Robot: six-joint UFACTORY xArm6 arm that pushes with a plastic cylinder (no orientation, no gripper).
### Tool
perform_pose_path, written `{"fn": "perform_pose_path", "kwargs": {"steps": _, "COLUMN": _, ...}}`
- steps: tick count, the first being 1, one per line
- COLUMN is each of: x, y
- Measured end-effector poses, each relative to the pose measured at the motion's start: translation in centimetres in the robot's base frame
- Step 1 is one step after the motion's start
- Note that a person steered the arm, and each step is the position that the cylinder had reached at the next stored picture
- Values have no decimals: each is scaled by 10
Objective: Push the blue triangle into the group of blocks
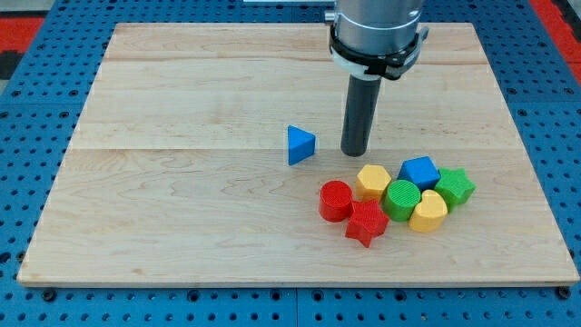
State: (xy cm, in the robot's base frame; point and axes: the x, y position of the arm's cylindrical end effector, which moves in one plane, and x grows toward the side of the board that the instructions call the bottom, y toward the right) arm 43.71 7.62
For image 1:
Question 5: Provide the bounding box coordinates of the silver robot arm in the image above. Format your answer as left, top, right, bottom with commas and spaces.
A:
333, 0, 424, 55

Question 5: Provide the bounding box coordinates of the blue triangle block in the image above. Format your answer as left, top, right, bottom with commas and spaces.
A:
287, 125, 316, 165

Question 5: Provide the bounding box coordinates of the red cylinder block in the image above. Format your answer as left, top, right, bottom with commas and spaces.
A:
319, 180, 352, 223

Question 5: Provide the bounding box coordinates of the yellow hexagon block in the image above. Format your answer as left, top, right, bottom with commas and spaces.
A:
355, 164, 392, 202

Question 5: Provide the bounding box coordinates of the wooden board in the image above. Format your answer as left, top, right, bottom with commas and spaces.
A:
17, 23, 579, 288

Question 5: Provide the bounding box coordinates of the red star block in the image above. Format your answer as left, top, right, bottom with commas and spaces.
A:
345, 199, 389, 248

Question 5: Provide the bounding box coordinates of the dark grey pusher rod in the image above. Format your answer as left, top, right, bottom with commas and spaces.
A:
340, 75, 381, 157

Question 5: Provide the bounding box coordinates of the green cylinder block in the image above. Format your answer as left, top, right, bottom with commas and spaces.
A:
381, 180, 420, 222

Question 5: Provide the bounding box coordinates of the blue cube block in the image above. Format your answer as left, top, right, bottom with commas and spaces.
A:
398, 156, 440, 191

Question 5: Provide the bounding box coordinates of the yellow heart block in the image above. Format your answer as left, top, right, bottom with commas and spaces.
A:
409, 190, 448, 233

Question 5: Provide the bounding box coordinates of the green star block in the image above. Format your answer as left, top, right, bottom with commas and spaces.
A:
434, 167, 477, 213

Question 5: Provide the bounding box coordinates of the black clamp ring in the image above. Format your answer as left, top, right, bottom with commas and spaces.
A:
328, 25, 430, 82

